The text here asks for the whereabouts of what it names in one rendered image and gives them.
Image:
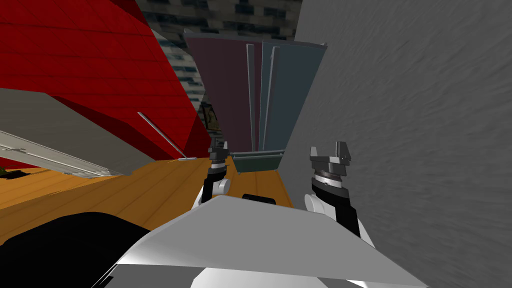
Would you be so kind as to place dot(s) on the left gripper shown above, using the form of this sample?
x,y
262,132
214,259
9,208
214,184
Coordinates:
x,y
218,156

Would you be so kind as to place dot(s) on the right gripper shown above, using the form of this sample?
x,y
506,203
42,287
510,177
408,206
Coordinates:
x,y
330,164

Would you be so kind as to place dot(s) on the dark green fridge drawer front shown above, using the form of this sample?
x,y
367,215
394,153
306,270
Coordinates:
x,y
258,162

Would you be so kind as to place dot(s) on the red cupboard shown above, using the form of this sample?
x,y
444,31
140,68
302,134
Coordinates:
x,y
100,56

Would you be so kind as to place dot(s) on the dark two-door fridge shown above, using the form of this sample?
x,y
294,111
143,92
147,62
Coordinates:
x,y
236,88

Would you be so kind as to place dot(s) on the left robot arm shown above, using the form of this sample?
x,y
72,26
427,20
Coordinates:
x,y
60,252

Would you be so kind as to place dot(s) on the maroon fridge door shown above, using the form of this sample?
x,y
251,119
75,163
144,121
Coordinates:
x,y
224,88

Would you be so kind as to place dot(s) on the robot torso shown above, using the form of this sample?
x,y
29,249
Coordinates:
x,y
256,240

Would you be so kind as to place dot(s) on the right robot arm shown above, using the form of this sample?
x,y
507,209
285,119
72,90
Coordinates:
x,y
340,200

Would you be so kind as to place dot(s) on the blue-grey fridge door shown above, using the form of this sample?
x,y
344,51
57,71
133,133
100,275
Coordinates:
x,y
294,92

